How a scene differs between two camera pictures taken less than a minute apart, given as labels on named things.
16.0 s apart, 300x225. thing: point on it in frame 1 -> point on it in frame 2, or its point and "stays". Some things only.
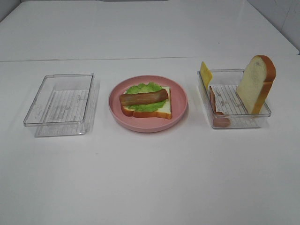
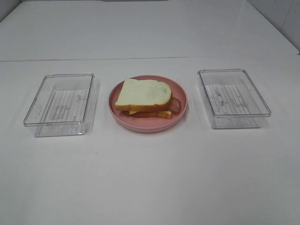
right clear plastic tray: x=224 y=108 stays
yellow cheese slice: x=206 y=74 -> x=131 y=112
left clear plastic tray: x=63 y=106 stays
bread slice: x=164 y=111 stays
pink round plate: x=147 y=124 stays
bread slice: x=255 y=84 -> x=143 y=94
